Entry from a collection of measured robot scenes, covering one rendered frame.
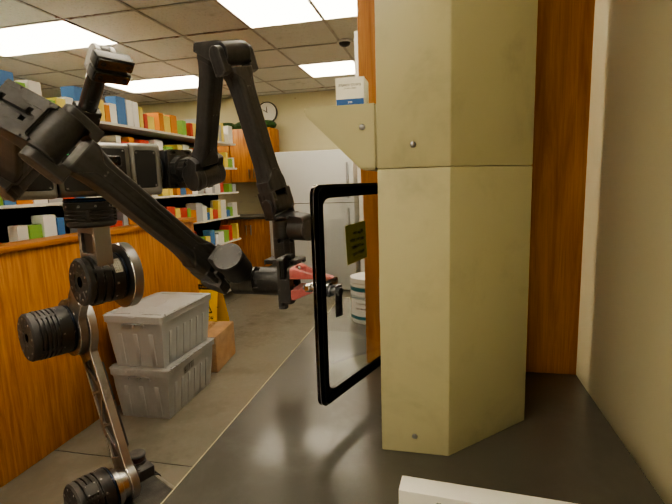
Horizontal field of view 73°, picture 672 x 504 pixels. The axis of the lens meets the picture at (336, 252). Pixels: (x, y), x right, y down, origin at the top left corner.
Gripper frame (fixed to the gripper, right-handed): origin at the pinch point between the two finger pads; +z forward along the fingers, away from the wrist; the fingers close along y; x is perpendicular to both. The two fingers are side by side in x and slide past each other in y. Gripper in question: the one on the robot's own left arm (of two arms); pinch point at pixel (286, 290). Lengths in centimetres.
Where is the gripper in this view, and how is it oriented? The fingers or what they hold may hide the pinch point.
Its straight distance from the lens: 127.0
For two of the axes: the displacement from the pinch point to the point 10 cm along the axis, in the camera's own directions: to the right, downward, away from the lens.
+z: 0.4, 9.9, 1.4
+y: 9.7, -0.1, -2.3
